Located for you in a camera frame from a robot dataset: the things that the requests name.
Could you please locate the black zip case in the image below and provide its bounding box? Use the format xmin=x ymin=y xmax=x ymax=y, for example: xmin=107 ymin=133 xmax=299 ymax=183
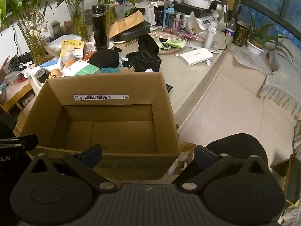
xmin=116 ymin=21 xmax=151 ymax=41

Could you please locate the brown cardboard box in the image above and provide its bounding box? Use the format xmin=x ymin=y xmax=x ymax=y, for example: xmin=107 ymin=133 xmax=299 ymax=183
xmin=20 ymin=72 xmax=189 ymax=181

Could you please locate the brown paper envelope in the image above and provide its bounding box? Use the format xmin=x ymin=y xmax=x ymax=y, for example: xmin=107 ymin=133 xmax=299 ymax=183
xmin=108 ymin=11 xmax=144 ymax=39

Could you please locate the grey round speaker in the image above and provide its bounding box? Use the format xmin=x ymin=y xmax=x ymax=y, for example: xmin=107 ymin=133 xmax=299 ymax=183
xmin=35 ymin=68 xmax=49 ymax=83

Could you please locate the grey fringed bed cover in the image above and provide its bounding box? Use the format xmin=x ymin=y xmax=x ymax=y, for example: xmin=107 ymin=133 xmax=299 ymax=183
xmin=259 ymin=38 xmax=301 ymax=123

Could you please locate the yellow medicine box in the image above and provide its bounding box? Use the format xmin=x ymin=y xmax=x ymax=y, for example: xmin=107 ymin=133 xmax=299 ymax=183
xmin=60 ymin=40 xmax=84 ymax=60

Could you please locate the black carton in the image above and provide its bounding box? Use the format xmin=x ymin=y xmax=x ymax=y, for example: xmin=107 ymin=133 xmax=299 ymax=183
xmin=155 ymin=5 xmax=165 ymax=26

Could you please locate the black flat box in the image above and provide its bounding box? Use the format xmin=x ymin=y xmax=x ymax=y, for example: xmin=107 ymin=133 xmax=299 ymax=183
xmin=174 ymin=3 xmax=212 ymax=18

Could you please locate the black cloth bag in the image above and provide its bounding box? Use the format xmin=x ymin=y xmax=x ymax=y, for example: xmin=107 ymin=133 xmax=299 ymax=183
xmin=125 ymin=34 xmax=163 ymax=73

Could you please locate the white blue lotion bottle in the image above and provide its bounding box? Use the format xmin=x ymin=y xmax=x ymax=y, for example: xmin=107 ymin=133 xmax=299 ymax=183
xmin=39 ymin=59 xmax=64 ymax=73

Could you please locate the white router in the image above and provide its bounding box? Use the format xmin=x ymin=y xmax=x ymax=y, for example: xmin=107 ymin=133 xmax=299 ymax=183
xmin=179 ymin=48 xmax=214 ymax=67

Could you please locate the white crumpled bag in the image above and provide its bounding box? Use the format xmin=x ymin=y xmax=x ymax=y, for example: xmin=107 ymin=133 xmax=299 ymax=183
xmin=186 ymin=11 xmax=207 ymax=34

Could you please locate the green white tissue pack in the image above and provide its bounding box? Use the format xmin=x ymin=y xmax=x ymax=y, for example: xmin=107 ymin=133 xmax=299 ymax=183
xmin=65 ymin=60 xmax=100 ymax=77

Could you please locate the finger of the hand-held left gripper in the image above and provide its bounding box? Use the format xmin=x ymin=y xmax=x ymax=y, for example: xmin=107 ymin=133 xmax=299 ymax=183
xmin=0 ymin=134 xmax=38 ymax=150

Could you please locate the white handheld fan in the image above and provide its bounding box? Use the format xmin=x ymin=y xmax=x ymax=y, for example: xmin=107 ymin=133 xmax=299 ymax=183
xmin=204 ymin=5 xmax=224 ymax=50

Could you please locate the white plastic bag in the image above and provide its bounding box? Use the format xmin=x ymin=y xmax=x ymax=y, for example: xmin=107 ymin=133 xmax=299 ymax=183
xmin=47 ymin=35 xmax=83 ymax=52

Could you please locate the black thermos bottle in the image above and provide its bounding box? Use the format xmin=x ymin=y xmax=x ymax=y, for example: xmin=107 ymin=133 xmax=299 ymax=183
xmin=91 ymin=4 xmax=109 ymax=50

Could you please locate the wooden gourd keychain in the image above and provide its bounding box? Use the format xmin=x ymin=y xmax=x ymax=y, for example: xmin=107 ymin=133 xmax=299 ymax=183
xmin=48 ymin=69 xmax=62 ymax=79

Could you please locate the green wet wipes pack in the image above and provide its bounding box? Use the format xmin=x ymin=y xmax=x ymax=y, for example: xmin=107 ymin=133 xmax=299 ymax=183
xmin=152 ymin=37 xmax=164 ymax=50
xmin=165 ymin=38 xmax=187 ymax=49

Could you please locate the white food container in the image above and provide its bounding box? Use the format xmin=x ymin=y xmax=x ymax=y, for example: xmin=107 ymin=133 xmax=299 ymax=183
xmin=182 ymin=0 xmax=221 ymax=9

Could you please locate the dark glass window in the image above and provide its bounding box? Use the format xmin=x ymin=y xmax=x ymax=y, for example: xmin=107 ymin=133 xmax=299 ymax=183
xmin=235 ymin=0 xmax=301 ymax=32

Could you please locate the pink pump bottle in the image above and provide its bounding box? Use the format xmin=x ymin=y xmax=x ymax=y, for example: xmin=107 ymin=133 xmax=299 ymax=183
xmin=173 ymin=13 xmax=183 ymax=30

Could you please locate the aloe plant white pot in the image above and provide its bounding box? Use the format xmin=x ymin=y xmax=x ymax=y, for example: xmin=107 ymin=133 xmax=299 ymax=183
xmin=240 ymin=7 xmax=294 ymax=62

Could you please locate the wooden side table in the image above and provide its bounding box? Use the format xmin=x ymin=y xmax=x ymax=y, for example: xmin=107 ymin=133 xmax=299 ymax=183
xmin=0 ymin=75 xmax=33 ymax=132

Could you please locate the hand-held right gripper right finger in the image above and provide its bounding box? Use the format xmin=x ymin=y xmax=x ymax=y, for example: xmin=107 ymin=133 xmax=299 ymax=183
xmin=174 ymin=145 xmax=267 ymax=192

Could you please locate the orange jar white lid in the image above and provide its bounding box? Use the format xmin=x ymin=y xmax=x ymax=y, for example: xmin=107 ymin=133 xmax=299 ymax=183
xmin=63 ymin=53 xmax=77 ymax=68

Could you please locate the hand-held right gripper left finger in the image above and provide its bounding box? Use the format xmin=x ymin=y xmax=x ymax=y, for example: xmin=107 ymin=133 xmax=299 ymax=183
xmin=29 ymin=144 xmax=117 ymax=193

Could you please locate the white paper sheet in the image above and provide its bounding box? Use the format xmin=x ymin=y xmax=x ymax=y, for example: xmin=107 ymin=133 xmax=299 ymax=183
xmin=232 ymin=45 xmax=271 ymax=73

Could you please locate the white tall carton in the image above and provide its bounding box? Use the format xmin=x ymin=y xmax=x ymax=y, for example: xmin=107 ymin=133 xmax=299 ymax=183
xmin=141 ymin=3 xmax=156 ymax=25

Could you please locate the blue carton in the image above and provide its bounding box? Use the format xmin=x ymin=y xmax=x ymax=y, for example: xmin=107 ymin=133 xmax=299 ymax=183
xmin=165 ymin=8 xmax=176 ymax=27

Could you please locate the white plastic tray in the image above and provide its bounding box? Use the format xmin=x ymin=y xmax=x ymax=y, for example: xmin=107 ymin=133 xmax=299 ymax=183
xmin=27 ymin=71 xmax=49 ymax=97

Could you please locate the cola bottle blue label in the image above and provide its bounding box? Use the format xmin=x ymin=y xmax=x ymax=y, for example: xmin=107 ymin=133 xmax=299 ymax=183
xmin=225 ymin=18 xmax=236 ymax=37

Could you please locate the black round hat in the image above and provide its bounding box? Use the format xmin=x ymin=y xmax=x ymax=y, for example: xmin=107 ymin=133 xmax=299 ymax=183
xmin=89 ymin=49 xmax=120 ymax=70

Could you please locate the red snack packet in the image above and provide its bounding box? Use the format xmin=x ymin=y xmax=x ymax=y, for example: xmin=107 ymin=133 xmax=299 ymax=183
xmin=82 ymin=50 xmax=96 ymax=62

